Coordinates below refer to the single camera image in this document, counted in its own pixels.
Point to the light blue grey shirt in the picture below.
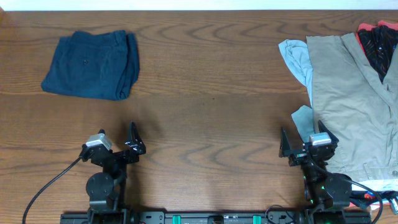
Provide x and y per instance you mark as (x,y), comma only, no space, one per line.
(297,59)

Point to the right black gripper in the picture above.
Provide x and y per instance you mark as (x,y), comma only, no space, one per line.
(297,157)

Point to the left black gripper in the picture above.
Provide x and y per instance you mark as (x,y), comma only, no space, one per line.
(136,150)

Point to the folded navy blue shorts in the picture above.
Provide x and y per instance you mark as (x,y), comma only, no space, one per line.
(103,66)

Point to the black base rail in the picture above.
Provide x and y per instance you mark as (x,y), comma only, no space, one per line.
(272,216)

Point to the khaki beige shorts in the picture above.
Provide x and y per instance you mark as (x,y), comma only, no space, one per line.
(356,106)

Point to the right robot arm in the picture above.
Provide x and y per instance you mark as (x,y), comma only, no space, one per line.
(329,194)

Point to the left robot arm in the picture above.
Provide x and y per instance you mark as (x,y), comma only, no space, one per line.
(106,189)

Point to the black and red jersey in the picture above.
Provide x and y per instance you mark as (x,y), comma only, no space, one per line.
(378,44)

